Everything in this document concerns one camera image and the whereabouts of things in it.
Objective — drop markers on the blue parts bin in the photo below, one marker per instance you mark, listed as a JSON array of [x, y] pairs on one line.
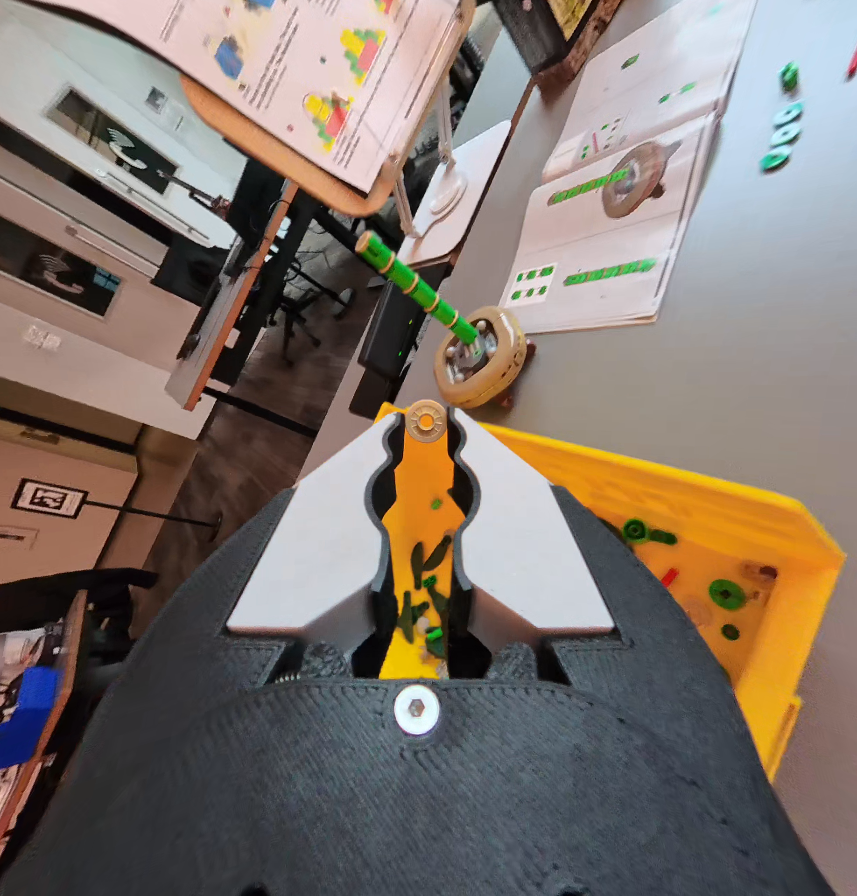
[[22, 714]]

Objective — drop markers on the toy bamboo stalk in tan pot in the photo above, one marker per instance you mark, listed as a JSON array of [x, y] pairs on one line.
[[477, 364]]

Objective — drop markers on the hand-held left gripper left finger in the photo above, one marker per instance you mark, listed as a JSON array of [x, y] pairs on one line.
[[309, 560]]

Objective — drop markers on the yellow plastic parts bin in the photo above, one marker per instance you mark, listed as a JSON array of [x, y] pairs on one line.
[[792, 665]]

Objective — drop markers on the green flat round plate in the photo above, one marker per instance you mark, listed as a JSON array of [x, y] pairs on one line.
[[784, 136], [790, 114], [775, 159]]

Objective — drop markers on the black floor sign stand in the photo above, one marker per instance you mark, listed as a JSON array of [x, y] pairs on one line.
[[47, 498]]

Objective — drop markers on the wooden office desk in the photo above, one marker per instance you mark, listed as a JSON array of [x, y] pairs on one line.
[[218, 329]]

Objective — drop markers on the building instruction booklet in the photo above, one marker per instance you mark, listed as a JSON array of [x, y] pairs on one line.
[[610, 231]]

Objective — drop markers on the tan round toy plate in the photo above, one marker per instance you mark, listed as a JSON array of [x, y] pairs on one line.
[[425, 421]]

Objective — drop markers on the black power box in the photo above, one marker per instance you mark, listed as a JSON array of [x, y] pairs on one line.
[[386, 336]]

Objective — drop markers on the black office chair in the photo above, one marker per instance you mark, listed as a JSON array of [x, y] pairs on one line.
[[257, 196]]

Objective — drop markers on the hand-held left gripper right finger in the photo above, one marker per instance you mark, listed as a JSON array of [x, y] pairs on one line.
[[533, 560]]

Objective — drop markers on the black toy set box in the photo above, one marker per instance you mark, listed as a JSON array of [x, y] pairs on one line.
[[533, 35]]

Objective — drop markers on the grey desk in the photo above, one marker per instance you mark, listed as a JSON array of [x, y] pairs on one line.
[[750, 385]]

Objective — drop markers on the pile of toy brick pieces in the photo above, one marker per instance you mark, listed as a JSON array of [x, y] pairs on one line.
[[725, 593]]

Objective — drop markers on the wooden side desk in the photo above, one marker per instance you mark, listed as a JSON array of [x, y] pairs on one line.
[[68, 665]]

